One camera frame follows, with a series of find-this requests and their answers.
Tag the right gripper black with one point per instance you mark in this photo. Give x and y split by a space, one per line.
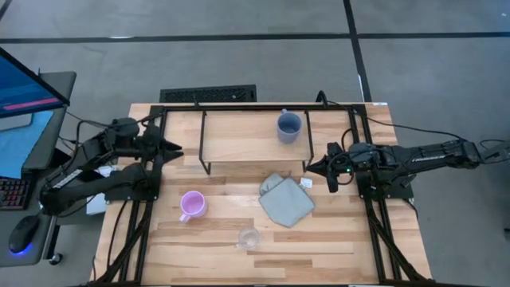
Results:
333 183

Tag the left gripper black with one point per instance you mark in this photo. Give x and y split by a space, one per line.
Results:
153 161

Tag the blue-grey mug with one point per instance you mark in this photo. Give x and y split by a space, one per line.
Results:
289 133

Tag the pink plastic mug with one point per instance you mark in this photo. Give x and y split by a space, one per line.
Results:
193 205

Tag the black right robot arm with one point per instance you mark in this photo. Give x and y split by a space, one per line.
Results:
418 157

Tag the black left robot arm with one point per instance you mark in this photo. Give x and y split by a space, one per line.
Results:
99 183

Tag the wooden shelf black legs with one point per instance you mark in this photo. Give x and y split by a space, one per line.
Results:
239 135

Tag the grey waffle pot holder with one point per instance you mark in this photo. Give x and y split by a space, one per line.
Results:
285 201

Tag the black floor vent grille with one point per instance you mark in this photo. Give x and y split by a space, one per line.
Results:
207 94

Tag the white box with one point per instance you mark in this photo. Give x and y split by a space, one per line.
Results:
95 205

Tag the grey side desk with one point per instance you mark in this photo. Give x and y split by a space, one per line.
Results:
52 131

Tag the computer monitor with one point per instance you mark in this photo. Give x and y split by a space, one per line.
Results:
24 91

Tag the black caster wheel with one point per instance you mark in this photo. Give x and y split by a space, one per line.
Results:
56 259

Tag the black backlit keyboard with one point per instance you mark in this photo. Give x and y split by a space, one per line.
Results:
14 193

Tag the black computer mouse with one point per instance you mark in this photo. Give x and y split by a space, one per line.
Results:
24 233

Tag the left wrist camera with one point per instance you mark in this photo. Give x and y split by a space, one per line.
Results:
152 149

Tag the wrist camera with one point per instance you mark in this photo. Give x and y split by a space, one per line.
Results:
343 164
152 149

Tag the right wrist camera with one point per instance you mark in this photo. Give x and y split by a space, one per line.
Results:
343 164

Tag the black metal table frame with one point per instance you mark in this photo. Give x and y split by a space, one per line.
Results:
239 107

